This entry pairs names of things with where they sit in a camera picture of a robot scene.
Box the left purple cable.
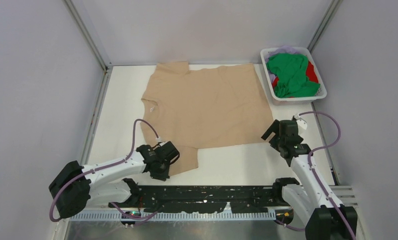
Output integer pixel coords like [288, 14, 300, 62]
[49, 118, 163, 227]

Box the white slotted cable duct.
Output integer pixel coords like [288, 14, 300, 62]
[70, 209, 276, 222]

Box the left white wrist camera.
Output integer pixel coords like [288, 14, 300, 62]
[156, 136, 167, 147]

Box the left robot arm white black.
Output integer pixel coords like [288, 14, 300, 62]
[48, 141, 180, 222]

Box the beige t shirt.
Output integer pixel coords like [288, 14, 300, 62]
[141, 62, 273, 176]

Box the white plastic basket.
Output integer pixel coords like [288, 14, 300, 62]
[263, 47, 327, 106]

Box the lavender t shirt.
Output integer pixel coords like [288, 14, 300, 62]
[265, 45, 300, 83]

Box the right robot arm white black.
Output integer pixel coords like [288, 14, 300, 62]
[261, 118, 358, 240]

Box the green t shirt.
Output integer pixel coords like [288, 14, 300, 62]
[267, 53, 320, 98]

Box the red t shirt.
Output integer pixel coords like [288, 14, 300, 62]
[271, 61, 320, 88]

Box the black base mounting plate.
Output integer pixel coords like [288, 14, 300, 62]
[118, 185, 290, 214]

